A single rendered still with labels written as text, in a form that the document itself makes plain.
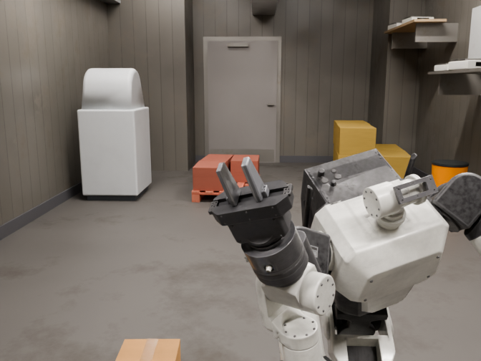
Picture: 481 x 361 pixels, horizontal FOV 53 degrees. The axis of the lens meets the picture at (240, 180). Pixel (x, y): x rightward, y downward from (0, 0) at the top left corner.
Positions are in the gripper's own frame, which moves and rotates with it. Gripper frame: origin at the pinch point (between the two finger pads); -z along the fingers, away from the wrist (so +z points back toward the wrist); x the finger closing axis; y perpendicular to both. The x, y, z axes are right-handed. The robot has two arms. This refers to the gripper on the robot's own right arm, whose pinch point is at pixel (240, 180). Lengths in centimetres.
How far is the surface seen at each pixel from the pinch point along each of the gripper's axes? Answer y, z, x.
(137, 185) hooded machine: -353, 224, -301
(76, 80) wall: -451, 113, -371
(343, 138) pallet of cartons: -453, 286, -72
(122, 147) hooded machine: -371, 181, -303
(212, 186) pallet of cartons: -367, 258, -219
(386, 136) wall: -592, 388, -36
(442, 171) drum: -368, 297, 31
